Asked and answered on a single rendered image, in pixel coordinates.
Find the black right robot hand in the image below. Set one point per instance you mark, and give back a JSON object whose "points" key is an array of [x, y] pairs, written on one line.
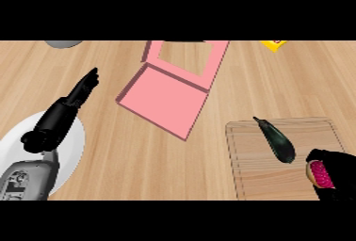
{"points": [[337, 175]]}

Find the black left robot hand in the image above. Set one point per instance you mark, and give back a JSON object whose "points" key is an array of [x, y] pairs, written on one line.
{"points": [[54, 120]]}

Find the pink frosted cupcake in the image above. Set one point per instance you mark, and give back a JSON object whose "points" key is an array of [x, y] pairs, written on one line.
{"points": [[320, 175]]}

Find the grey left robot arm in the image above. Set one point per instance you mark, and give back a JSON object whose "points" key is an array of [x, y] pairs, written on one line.
{"points": [[25, 181]]}

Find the pale wooden cutting board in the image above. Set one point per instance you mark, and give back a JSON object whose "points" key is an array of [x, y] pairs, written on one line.
{"points": [[282, 169]]}

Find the pink cardboard box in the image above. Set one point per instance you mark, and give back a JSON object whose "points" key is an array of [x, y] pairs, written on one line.
{"points": [[176, 89]]}

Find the white round plate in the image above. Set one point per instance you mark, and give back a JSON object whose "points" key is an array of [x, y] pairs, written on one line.
{"points": [[69, 147]]}

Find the dark eggplant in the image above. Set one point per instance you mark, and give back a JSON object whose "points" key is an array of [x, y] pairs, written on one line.
{"points": [[277, 141]]}

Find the grey round object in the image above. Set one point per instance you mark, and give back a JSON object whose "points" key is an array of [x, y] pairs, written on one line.
{"points": [[63, 44]]}

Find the yellow packet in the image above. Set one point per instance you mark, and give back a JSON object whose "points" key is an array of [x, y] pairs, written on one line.
{"points": [[273, 45]]}

